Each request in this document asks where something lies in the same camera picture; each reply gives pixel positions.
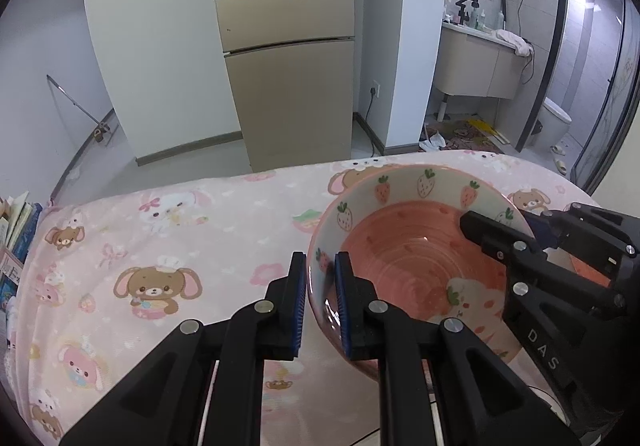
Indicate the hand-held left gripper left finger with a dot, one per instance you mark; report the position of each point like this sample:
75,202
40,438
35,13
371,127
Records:
298,311

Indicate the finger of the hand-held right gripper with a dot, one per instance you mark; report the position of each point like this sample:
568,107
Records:
590,236
500,238

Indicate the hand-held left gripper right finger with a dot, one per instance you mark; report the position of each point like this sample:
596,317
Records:
344,311

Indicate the pink strawberry print bowl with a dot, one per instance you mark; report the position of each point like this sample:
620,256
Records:
400,246

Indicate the pair of white slippers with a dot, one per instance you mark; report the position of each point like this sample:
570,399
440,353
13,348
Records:
560,158

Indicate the patterned bath rug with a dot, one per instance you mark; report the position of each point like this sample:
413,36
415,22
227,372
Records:
465,138

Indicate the yellow flat package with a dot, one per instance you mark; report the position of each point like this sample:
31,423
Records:
487,130

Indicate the white crumpled paper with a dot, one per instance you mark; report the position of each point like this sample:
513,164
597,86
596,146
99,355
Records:
432,141

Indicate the white toilet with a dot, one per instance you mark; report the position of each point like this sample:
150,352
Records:
552,121

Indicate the pink cartoon print tablecloth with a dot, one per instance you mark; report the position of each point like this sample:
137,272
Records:
200,236

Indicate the glass shower door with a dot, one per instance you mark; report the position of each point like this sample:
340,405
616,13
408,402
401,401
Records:
610,91

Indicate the beige vanity cabinet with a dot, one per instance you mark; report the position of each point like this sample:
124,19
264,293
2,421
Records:
475,68

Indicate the pink towel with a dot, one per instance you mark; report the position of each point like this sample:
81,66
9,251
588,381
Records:
515,42

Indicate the black faucet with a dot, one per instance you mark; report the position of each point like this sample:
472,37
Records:
465,8

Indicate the beige refrigerator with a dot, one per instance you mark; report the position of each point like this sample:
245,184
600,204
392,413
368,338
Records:
285,76

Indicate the stack of books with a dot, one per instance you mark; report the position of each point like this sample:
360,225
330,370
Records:
20,236

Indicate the black door frame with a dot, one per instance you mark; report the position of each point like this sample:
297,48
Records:
547,51

